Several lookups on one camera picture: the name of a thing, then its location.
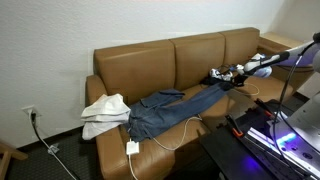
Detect black plugged power cord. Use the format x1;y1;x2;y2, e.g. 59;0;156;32
29;111;79;180

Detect white charging cable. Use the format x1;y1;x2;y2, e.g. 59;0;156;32
152;82;261;152

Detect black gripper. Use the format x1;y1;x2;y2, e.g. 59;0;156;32
231;53;273;88

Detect white power adapter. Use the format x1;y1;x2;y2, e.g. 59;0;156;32
125;139;141;156

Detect black crumpled garment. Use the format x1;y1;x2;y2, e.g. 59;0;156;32
199;76;234;88

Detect small white floor tag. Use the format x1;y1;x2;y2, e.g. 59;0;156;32
47;143;60;155

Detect metal base rail plate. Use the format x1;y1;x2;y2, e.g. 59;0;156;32
246;109;320;176

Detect light wooden side table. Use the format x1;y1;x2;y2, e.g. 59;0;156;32
259;31;306;51

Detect black red clamp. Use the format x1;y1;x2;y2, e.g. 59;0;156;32
254;98;278;117

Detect white folded cloth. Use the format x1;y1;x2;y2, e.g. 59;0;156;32
80;93;132;141

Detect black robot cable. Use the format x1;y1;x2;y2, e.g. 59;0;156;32
270;46;320;174

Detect blue denim trousers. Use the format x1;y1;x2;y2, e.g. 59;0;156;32
125;81;236;144

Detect white adapter power cord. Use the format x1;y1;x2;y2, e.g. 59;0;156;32
127;153;139;180

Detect black robot table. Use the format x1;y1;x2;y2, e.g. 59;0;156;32
199;98;320;180

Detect wooden furniture leg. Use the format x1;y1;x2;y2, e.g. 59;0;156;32
0;141;29;180

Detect black orange clamp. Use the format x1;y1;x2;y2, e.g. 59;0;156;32
224;113;244;138

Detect brown leather couch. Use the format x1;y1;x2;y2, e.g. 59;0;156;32
85;27;318;180

